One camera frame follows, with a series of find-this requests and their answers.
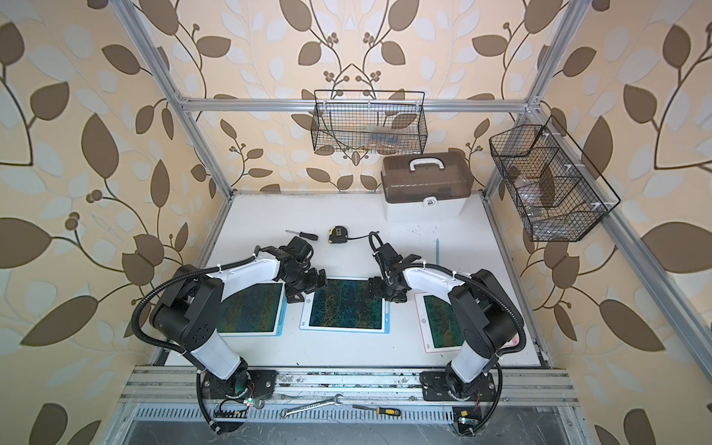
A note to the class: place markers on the black yellow tape measure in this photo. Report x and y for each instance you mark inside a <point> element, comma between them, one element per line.
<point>339,235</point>

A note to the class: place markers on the blue writing tablet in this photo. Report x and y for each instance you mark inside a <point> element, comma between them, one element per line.
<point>345,305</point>
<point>257,311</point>

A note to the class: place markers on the silver wrench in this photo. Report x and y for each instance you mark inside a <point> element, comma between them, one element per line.
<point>333,401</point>

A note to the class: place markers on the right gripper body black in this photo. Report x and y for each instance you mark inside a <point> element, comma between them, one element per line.
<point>384,287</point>

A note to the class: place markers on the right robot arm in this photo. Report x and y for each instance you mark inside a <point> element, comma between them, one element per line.
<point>490,323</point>

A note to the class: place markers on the black wire basket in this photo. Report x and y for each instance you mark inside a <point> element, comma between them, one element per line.
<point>558,192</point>
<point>386,122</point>

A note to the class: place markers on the yellow black screwdriver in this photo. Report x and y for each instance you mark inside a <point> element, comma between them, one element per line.
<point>391,412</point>

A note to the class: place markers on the black handled screwdriver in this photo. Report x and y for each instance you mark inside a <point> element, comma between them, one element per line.
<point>305,235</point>

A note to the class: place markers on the brown lid storage box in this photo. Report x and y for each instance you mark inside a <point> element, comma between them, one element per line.
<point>425,187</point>

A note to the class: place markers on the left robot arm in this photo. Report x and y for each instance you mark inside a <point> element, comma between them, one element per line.
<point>182,313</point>

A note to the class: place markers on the pink writing tablet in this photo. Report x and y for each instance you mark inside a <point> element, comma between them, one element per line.
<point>439,327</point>

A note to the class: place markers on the aluminium frame rail front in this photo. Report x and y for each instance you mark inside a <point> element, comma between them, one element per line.
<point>388,386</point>

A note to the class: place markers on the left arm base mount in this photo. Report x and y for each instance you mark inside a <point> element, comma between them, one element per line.
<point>256,384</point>

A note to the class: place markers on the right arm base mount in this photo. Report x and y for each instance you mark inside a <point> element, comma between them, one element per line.
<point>444,386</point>

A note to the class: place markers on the black wire basket back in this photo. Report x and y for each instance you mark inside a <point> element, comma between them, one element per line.
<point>386,122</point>

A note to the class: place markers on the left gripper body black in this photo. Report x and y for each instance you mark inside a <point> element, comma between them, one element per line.
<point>302,282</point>

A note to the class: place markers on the black wire basket right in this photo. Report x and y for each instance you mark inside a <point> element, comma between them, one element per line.
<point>558,192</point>

